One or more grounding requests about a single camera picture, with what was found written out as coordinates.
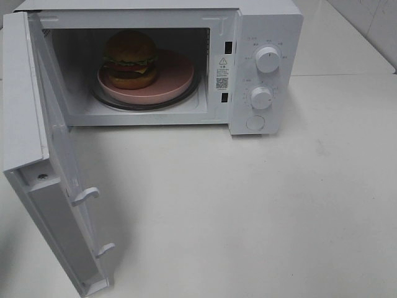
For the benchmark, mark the white upper power knob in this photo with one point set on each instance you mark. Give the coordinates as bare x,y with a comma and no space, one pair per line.
267,58

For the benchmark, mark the white lower timer knob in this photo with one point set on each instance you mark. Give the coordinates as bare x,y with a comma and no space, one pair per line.
261,98

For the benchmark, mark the white warning label sticker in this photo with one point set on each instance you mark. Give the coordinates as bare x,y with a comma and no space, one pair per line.
222,72

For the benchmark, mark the round door release button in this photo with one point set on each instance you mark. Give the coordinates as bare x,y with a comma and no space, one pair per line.
255,123

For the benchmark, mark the burger with lettuce and tomato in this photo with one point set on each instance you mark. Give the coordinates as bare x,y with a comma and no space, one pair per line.
130,60

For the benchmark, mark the pink round plate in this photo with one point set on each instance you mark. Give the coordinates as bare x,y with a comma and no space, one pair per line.
172,65

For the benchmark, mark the glass microwave turntable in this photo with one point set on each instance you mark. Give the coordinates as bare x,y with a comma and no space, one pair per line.
192,90

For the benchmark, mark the white microwave oven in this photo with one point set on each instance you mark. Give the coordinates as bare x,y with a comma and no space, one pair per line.
199,29

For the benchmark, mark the white microwave door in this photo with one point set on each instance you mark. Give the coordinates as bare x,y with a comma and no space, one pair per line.
39,160

